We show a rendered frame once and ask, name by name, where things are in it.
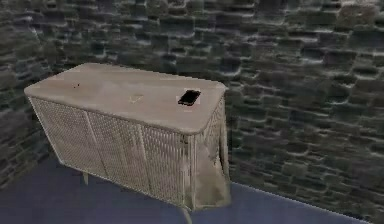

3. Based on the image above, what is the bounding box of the beige wicker chest of drawers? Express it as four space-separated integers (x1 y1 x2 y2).
23 62 232 224

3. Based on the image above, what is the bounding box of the black flat phone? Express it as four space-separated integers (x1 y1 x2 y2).
177 89 202 107

